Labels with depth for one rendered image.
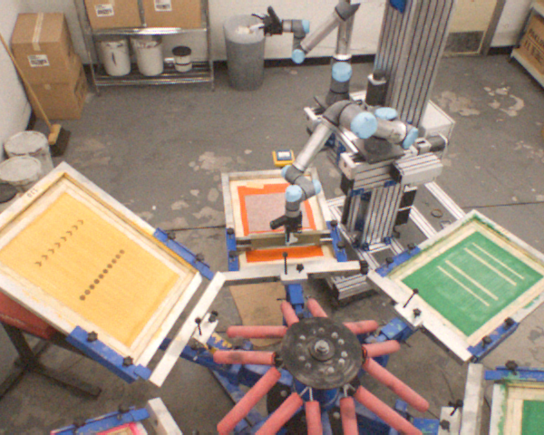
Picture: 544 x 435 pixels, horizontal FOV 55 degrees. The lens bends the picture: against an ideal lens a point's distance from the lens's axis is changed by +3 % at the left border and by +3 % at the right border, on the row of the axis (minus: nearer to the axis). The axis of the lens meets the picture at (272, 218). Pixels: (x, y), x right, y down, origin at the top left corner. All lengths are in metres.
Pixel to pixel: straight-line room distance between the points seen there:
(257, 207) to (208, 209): 1.43
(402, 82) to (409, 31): 0.29
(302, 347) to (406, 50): 1.65
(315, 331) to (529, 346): 2.18
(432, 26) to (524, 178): 2.60
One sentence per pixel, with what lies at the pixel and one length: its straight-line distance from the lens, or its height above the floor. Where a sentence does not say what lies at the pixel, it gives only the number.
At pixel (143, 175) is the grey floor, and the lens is 4.76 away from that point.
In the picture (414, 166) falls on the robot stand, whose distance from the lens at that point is 3.03.
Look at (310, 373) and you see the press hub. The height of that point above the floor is 1.31.
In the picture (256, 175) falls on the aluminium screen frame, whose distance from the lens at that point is 3.13.
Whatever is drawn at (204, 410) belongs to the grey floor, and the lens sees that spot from 3.31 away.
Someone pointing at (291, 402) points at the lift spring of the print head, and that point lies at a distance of 1.94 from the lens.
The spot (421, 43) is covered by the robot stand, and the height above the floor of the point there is 1.76.
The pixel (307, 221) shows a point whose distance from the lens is 2.89.
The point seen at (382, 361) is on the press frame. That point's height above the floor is 1.02.
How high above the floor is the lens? 2.99
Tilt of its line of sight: 44 degrees down
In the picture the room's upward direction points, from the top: 2 degrees clockwise
